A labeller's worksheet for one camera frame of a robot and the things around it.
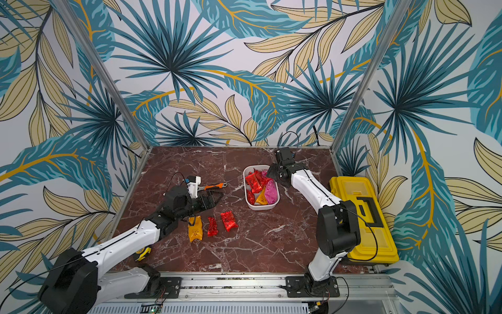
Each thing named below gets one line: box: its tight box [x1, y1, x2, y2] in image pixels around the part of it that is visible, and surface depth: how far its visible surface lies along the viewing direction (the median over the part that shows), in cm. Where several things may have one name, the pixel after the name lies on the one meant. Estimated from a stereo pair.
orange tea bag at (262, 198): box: [254, 186, 269, 205], surface depth 97 cm
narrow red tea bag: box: [207, 216, 219, 237], surface depth 88 cm
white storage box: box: [243, 164, 280, 211], surface depth 97 cm
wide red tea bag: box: [220, 210, 239, 233], surface depth 90 cm
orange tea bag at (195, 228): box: [188, 215, 204, 243], surface depth 86 cm
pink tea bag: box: [265, 179, 278, 205], surface depth 95 cm
